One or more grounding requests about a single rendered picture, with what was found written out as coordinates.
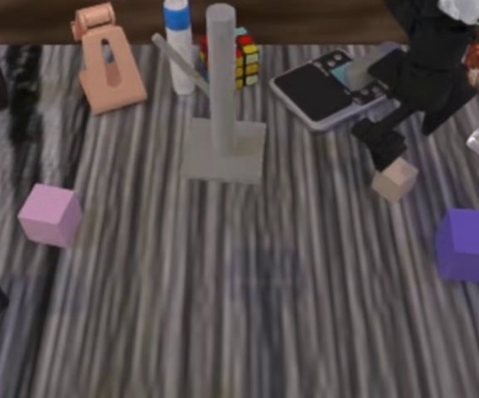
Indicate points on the black and grey kitchen scale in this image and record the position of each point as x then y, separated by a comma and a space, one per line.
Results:
318, 92

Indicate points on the grey pole stand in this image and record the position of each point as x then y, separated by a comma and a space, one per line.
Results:
222, 124

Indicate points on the purple cube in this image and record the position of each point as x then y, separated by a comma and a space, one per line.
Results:
470, 245

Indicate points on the pink cube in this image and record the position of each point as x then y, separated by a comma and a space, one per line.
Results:
49, 216

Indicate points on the small beige cube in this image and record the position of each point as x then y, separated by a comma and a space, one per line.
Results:
396, 181

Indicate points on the red snack packet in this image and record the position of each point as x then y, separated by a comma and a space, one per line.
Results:
477, 59

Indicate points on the rubik's cube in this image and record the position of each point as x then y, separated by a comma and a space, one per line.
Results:
247, 61

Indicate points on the pink phone stand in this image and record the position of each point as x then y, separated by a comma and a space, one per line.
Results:
107, 66

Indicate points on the blue and white bottle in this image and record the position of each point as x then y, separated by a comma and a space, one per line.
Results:
177, 49

